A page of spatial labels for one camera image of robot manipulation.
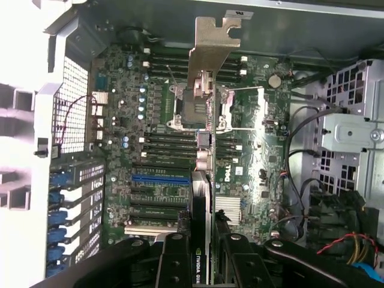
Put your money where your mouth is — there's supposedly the white expansion slot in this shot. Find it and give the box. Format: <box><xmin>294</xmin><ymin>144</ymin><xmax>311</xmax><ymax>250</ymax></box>
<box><xmin>124</xmin><ymin>224</ymin><xmax>178</xmax><ymax>236</ymax></box>

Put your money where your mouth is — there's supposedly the silver chipset heatsink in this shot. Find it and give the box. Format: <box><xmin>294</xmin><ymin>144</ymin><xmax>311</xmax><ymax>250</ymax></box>
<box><xmin>215</xmin><ymin>196</ymin><xmax>242</xmax><ymax>226</ymax></box>

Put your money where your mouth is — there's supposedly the green motherboard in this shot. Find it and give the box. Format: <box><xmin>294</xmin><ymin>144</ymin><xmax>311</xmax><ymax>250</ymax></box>
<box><xmin>89</xmin><ymin>44</ymin><xmax>294</xmax><ymax>250</ymax></box>

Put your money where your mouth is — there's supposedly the blue expansion slot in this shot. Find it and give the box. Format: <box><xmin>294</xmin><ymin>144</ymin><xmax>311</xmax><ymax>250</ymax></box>
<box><xmin>131</xmin><ymin>173</ymin><xmax>191</xmax><ymax>184</ymax></box>

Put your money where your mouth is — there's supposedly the blue slot retention clip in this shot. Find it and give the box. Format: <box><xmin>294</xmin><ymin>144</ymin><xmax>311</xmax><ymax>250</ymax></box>
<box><xmin>49</xmin><ymin>172</ymin><xmax>74</xmax><ymax>190</ymax></box>
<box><xmin>49</xmin><ymin>229</ymin><xmax>65</xmax><ymax>244</ymax></box>
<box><xmin>49</xmin><ymin>209</ymin><xmax>69</xmax><ymax>226</ymax></box>
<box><xmin>49</xmin><ymin>191</ymin><xmax>65</xmax><ymax>208</ymax></box>

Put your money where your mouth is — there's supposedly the thin metal locking lever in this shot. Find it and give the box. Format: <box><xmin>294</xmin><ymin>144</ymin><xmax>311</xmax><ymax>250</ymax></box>
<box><xmin>230</xmin><ymin>127</ymin><xmax>290</xmax><ymax>132</ymax></box>

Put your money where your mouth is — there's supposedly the CPU socket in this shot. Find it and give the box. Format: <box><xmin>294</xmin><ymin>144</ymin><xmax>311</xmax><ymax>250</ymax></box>
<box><xmin>166</xmin><ymin>80</ymin><xmax>217</xmax><ymax>133</ymax></box>

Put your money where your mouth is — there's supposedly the metal socket cover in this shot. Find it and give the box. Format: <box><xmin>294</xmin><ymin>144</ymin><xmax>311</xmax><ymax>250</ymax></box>
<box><xmin>217</xmin><ymin>85</ymin><xmax>266</xmax><ymax>133</ymax></box>

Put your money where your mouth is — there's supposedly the metal disk bay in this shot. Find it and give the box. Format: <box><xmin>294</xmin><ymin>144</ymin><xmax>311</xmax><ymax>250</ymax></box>
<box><xmin>317</xmin><ymin>58</ymin><xmax>384</xmax><ymax>196</ymax></box>

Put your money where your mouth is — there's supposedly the small silver heatsink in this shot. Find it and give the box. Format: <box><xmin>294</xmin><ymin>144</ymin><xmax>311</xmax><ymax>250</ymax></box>
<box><xmin>92</xmin><ymin>91</ymin><xmax>109</xmax><ymax>106</ymax></box>

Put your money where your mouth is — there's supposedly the silver coin battery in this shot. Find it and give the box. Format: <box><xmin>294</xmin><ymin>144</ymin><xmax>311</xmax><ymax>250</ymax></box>
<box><xmin>268</xmin><ymin>74</ymin><xmax>283</xmax><ymax>89</ymax></box>

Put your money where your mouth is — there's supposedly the open black PC case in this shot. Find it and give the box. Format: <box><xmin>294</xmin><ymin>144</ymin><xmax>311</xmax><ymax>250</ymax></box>
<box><xmin>32</xmin><ymin>0</ymin><xmax>384</xmax><ymax>288</ymax></box>

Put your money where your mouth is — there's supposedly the red yellow power wire bundle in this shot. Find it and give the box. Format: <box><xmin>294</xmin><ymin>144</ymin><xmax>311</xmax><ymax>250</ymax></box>
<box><xmin>316</xmin><ymin>232</ymin><xmax>382</xmax><ymax>268</ymax></box>

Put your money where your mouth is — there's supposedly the blue data wire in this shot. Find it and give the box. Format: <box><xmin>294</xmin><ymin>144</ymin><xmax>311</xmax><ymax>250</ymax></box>
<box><xmin>350</xmin><ymin>260</ymin><xmax>384</xmax><ymax>284</ymax></box>

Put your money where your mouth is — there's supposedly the black cable inside case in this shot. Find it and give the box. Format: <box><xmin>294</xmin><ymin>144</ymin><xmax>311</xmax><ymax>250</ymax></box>
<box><xmin>284</xmin><ymin>106</ymin><xmax>343</xmax><ymax>211</ymax></box>

